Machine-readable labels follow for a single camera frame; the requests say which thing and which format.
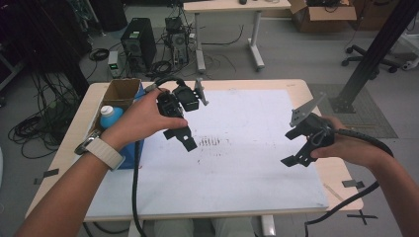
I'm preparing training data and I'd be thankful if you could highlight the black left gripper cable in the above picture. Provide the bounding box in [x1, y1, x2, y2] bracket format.
[130, 76, 188, 237]

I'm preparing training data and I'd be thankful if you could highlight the coiled black cable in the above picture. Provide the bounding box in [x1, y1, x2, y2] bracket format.
[88, 47, 111, 62]

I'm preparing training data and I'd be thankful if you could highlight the white desk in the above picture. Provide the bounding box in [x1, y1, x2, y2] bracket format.
[183, 0, 293, 74]

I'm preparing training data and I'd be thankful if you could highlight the black computer tower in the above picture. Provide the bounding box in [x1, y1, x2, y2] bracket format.
[120, 17, 158, 73]

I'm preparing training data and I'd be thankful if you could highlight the white board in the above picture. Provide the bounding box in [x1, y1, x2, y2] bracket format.
[84, 88, 330, 219]

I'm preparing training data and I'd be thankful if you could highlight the blue bottle with white cap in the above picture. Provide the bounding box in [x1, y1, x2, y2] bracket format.
[99, 105, 125, 130]

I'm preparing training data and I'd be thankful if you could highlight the black curtain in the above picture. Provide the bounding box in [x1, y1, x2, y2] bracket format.
[0, 0, 94, 100]

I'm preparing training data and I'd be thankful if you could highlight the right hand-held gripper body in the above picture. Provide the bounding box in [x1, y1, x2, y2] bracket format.
[289, 93, 336, 150]

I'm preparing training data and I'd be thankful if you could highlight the black tape cross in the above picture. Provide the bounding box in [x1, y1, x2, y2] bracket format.
[346, 209, 379, 227]

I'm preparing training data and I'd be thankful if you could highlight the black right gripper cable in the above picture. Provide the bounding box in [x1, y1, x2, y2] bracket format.
[303, 127, 395, 237]

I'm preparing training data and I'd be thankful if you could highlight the large open cardboard box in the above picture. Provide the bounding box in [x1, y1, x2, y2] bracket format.
[289, 0, 358, 34]

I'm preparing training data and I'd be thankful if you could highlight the thin black floor cable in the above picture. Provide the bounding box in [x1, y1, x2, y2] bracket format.
[201, 24, 245, 46]

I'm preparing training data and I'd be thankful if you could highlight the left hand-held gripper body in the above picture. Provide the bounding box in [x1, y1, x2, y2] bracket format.
[156, 77, 210, 120]

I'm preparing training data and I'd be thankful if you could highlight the black office chair base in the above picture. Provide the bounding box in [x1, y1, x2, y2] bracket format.
[341, 43, 400, 74]

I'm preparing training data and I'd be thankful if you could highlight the bundle of black floor cables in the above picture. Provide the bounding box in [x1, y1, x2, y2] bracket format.
[7, 71, 83, 160]

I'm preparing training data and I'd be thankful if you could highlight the black metal post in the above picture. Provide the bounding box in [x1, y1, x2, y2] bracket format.
[328, 0, 419, 115]

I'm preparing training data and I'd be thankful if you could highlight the blue-sided cardboard box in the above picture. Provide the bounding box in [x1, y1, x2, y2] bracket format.
[88, 77, 146, 171]

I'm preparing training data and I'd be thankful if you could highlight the dark floor mat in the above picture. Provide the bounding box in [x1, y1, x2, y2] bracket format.
[307, 83, 399, 139]

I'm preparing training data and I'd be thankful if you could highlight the wristwatch with beige band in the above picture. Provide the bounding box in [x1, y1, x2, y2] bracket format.
[73, 129, 126, 172]

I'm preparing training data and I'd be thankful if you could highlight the open computer case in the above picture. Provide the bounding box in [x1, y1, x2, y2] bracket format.
[164, 16, 191, 67]

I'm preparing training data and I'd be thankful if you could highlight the light wooden table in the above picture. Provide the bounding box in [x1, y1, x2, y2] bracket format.
[25, 78, 365, 223]

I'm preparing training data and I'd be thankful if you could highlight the person's right hand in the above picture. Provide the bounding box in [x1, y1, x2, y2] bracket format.
[309, 116, 393, 170]

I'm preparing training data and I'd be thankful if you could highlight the small grey power supply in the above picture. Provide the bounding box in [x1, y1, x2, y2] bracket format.
[107, 50, 124, 79]

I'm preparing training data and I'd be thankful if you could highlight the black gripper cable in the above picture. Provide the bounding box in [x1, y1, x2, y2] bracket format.
[130, 76, 188, 237]
[303, 127, 395, 237]

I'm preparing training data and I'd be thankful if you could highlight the person's left hand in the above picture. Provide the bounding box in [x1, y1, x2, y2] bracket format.
[100, 88, 189, 153]

